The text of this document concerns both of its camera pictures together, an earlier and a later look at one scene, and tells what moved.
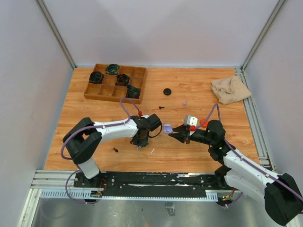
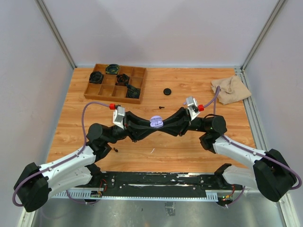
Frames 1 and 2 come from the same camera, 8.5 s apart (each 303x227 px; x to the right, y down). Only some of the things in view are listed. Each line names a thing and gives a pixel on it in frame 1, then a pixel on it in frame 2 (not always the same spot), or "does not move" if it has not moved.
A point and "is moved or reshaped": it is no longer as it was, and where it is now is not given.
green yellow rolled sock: [112, 69] does not move
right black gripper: [185, 133] -> [181, 116]
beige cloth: [230, 90] does not move
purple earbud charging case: [167, 128] is moved or reshaped
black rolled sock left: [95, 77] does not move
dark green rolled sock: [133, 92] does not move
